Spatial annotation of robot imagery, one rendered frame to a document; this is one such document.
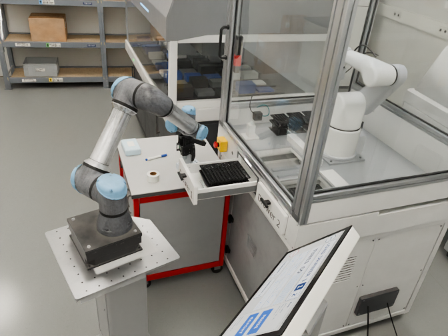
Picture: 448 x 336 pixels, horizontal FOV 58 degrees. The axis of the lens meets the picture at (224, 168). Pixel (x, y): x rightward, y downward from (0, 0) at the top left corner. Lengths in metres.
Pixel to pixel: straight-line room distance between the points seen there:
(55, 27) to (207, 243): 3.80
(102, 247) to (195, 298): 1.07
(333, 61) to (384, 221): 0.91
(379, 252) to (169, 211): 1.13
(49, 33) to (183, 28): 3.22
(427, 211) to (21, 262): 2.46
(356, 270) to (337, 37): 1.23
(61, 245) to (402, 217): 1.57
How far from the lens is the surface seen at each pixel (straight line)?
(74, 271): 1.80
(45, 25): 5.63
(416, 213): 2.18
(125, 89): 1.77
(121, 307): 2.04
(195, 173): 2.21
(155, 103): 1.71
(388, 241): 2.22
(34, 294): 2.82
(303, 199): 1.69
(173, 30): 2.61
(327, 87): 1.48
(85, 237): 1.79
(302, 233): 1.80
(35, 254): 3.08
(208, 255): 2.63
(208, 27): 2.67
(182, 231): 2.44
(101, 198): 1.70
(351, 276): 2.24
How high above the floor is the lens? 2.01
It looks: 31 degrees down
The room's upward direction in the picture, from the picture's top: 5 degrees clockwise
